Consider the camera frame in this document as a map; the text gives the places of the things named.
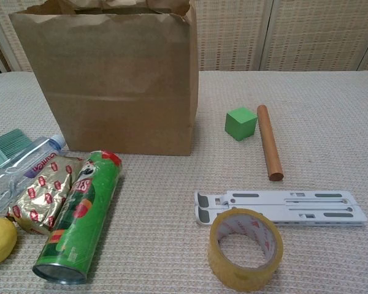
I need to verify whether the brown wooden rod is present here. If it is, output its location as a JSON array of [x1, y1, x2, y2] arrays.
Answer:
[[256, 104, 285, 182]]

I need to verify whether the white folding laptop stand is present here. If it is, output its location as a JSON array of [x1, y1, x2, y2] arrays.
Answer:
[[193, 189, 368, 228]]

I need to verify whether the green Pringles can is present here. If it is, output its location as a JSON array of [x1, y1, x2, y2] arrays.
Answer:
[[32, 149, 123, 285]]

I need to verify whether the green cube block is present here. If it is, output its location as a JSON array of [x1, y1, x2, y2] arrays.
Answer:
[[224, 107, 258, 142]]

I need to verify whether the woven bamboo folding screen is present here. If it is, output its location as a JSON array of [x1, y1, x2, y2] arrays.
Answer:
[[0, 0, 368, 73]]

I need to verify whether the beige woven tablecloth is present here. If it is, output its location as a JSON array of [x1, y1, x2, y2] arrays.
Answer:
[[0, 70, 368, 294]]

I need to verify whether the yellow lemon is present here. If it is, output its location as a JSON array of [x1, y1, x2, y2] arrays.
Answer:
[[0, 216, 18, 270]]

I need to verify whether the green plastic brush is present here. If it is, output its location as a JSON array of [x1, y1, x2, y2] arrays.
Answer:
[[0, 128, 34, 172]]

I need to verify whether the gold foil snack pack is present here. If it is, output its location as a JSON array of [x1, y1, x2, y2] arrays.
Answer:
[[6, 154, 84, 236]]

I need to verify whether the brown paper bag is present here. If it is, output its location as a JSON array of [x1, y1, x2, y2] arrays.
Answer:
[[8, 0, 201, 157]]

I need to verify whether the clear plastic water bottle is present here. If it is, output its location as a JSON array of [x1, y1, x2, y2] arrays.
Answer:
[[0, 134, 67, 215]]

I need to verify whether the yellowish packing tape roll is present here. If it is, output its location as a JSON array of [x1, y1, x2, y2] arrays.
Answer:
[[207, 208, 285, 292]]

